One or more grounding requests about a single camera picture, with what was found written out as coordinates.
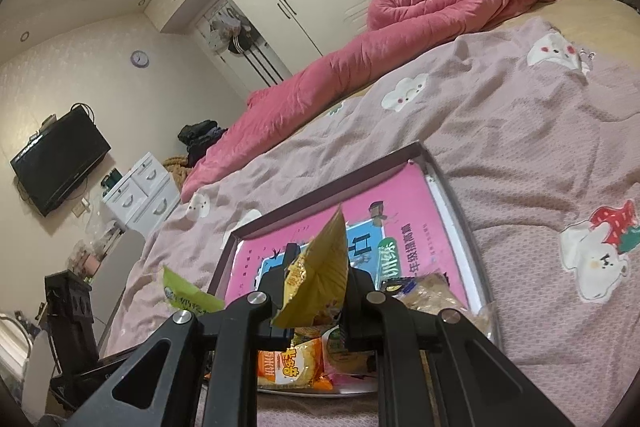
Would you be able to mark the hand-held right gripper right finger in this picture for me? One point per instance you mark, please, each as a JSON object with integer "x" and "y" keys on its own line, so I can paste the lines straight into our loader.
{"x": 357, "y": 302}

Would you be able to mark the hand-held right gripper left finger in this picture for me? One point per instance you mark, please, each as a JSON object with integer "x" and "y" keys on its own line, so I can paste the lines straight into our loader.
{"x": 272, "y": 287}

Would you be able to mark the yellow crinkled snack packet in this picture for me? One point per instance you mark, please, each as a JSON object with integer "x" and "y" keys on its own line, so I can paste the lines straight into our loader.
{"x": 320, "y": 277}

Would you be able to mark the blue snack packet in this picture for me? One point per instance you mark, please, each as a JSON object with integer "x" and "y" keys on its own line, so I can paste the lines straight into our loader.
{"x": 400, "y": 285}

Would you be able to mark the clear round cake packet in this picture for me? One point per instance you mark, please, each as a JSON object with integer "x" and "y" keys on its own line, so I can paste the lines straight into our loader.
{"x": 350, "y": 359}

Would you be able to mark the clear packet with brown pastry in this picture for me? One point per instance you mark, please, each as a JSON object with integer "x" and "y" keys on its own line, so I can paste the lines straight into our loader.
{"x": 430, "y": 292}

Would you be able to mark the orange snack packet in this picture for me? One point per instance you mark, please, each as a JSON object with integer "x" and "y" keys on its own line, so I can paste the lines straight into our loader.
{"x": 290, "y": 369}

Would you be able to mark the dark shallow cardboard box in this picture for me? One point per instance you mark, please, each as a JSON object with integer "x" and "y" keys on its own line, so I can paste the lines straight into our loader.
{"x": 320, "y": 207}

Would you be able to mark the clear nut brittle packet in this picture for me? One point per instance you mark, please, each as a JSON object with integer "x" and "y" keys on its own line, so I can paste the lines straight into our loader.
{"x": 485, "y": 322}

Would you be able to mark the green snack packet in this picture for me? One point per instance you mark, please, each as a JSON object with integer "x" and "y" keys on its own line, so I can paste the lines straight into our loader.
{"x": 190, "y": 297}

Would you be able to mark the pink picture book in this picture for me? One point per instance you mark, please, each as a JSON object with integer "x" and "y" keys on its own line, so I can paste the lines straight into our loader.
{"x": 400, "y": 207}

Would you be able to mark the white drawer cabinet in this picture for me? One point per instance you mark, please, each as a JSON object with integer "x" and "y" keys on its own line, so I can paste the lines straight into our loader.
{"x": 145, "y": 197}

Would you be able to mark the dark green bag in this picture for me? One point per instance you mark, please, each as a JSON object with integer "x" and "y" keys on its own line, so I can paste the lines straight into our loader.
{"x": 112, "y": 182}

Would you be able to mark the brown knitted blanket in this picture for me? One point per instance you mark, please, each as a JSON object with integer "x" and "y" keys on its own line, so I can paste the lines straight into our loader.
{"x": 175, "y": 167}

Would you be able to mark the black flat television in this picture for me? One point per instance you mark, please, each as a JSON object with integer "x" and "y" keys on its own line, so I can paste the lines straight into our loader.
{"x": 60, "y": 162}

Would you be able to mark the dark clothes pile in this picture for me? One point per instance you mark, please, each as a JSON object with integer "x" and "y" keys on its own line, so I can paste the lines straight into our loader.
{"x": 200, "y": 134}

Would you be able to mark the printed pink bedsheet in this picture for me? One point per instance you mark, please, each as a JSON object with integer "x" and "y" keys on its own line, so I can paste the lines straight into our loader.
{"x": 525, "y": 157}

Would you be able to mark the hanging bags on door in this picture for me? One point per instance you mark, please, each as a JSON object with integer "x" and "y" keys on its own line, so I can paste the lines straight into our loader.
{"x": 230, "y": 29}

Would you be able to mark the pink quilt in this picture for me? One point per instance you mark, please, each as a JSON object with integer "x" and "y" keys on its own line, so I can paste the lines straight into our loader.
{"x": 425, "y": 7}

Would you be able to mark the round wall clock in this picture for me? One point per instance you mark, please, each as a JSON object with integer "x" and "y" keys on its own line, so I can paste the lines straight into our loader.
{"x": 140, "y": 59}

